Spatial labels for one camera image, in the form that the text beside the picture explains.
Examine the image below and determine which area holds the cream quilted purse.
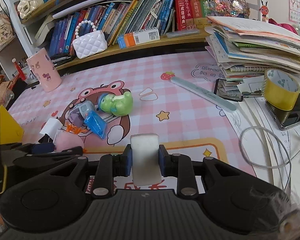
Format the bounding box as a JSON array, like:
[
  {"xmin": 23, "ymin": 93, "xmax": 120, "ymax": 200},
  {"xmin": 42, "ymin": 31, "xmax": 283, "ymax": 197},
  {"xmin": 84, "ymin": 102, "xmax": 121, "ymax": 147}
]
[{"xmin": 17, "ymin": 0, "xmax": 44, "ymax": 19}]

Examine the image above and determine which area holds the green frog toy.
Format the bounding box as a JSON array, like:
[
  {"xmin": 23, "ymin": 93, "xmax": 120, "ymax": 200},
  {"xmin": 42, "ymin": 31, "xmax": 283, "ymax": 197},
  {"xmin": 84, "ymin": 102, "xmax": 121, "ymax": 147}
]
[{"xmin": 98, "ymin": 91, "xmax": 133, "ymax": 116}]

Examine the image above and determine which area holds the white quilted pearl purse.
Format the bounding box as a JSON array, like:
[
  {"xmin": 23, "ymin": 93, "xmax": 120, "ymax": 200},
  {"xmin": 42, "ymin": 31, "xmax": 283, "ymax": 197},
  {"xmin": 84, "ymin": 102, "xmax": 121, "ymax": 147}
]
[{"xmin": 72, "ymin": 20, "xmax": 107, "ymax": 59}]

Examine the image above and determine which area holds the yellow tape roll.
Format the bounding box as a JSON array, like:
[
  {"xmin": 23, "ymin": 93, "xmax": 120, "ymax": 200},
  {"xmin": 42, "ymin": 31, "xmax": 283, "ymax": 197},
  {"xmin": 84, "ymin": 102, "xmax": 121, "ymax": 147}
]
[{"xmin": 262, "ymin": 69, "xmax": 300, "ymax": 111}]

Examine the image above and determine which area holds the wooden bookshelf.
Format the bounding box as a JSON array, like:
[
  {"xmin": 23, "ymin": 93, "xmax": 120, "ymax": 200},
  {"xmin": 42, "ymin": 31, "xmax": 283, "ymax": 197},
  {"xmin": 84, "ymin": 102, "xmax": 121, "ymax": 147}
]
[{"xmin": 6, "ymin": 0, "xmax": 207, "ymax": 70}]

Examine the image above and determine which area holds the white rolled paper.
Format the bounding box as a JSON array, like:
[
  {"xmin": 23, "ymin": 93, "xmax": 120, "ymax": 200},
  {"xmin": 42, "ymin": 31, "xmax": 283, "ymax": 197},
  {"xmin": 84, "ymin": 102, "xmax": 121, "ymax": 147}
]
[{"xmin": 52, "ymin": 0, "xmax": 105, "ymax": 20}]

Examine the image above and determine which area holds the white charger cube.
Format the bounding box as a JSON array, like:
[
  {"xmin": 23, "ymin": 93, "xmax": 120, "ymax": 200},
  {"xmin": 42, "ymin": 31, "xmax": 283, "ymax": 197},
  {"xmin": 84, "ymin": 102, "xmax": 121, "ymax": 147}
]
[{"xmin": 40, "ymin": 118, "xmax": 63, "ymax": 139}]

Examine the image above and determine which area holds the white cable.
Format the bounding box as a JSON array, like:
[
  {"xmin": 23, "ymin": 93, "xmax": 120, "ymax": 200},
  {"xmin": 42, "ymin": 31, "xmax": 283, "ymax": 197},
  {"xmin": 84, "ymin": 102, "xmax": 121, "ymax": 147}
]
[{"xmin": 239, "ymin": 126, "xmax": 300, "ymax": 190}]

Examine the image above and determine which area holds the pink printed desk mat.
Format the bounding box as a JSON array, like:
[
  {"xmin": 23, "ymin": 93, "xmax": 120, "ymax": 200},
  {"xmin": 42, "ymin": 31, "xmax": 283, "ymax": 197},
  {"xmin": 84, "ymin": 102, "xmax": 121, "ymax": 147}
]
[{"xmin": 8, "ymin": 51, "xmax": 257, "ymax": 193}]

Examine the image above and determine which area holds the clear plastic bag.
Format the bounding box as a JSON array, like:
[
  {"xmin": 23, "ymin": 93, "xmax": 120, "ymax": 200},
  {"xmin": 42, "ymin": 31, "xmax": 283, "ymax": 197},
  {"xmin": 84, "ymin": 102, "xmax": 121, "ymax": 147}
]
[{"xmin": 0, "ymin": 81, "xmax": 14, "ymax": 107}]

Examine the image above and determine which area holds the black smartphone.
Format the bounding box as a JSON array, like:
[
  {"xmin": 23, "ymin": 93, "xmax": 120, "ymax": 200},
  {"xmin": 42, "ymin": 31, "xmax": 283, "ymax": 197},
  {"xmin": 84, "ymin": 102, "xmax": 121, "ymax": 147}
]
[{"xmin": 266, "ymin": 94, "xmax": 300, "ymax": 131}]

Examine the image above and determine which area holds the pink sticker cylinder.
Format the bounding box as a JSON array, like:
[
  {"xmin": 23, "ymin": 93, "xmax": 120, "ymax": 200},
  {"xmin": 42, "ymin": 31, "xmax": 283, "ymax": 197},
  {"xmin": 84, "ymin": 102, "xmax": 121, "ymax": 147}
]
[{"xmin": 27, "ymin": 48, "xmax": 62, "ymax": 92}]

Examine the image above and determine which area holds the small pink plush toy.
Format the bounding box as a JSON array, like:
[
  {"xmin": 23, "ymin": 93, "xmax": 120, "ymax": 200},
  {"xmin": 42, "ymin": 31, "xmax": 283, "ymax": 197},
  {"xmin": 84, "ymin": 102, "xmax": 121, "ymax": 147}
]
[{"xmin": 53, "ymin": 124, "xmax": 85, "ymax": 152}]

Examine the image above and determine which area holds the stack of papers and books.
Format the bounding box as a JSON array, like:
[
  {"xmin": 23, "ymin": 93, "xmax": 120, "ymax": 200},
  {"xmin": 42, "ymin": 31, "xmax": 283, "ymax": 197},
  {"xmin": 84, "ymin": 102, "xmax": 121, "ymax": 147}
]
[{"xmin": 205, "ymin": 16, "xmax": 300, "ymax": 82}]

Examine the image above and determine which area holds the sequin hair ornament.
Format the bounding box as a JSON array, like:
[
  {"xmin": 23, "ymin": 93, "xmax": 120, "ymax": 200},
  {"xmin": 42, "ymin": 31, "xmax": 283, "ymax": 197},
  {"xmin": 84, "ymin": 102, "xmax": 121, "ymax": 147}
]
[{"xmin": 204, "ymin": 0, "xmax": 250, "ymax": 18}]

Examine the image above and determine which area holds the blue plastic packet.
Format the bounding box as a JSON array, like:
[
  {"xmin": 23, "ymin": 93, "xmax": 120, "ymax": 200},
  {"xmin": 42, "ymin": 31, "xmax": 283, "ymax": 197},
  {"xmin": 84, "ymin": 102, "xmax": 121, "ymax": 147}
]
[{"xmin": 84, "ymin": 111, "xmax": 106, "ymax": 139}]

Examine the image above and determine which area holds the white foam block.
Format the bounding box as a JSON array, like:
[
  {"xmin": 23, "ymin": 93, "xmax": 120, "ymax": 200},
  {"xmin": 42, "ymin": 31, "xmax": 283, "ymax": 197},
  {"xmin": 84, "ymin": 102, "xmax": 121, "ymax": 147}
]
[{"xmin": 130, "ymin": 133, "xmax": 161, "ymax": 186}]

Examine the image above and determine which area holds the orange blue medicine box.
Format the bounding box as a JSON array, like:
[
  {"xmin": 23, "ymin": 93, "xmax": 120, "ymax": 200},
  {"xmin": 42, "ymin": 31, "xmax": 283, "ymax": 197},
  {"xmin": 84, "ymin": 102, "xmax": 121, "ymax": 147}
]
[{"xmin": 117, "ymin": 27, "xmax": 160, "ymax": 49}]

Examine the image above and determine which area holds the grey purple toy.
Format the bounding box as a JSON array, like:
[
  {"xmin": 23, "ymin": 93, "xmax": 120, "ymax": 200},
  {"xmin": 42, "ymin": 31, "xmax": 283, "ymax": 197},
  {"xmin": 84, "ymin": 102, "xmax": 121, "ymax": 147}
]
[{"xmin": 68, "ymin": 99, "xmax": 95, "ymax": 127}]

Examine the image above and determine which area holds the yellow cardboard box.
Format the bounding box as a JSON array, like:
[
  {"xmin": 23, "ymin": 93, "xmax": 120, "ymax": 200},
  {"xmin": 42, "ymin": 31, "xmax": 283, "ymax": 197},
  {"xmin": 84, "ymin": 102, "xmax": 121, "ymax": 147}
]
[{"xmin": 0, "ymin": 105, "xmax": 24, "ymax": 145}]

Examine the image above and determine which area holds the person's right hand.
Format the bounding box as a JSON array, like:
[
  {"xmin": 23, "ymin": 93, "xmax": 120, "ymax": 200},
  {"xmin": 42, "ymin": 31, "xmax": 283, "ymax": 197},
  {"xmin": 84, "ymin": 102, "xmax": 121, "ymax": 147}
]
[{"xmin": 250, "ymin": 189, "xmax": 300, "ymax": 240}]

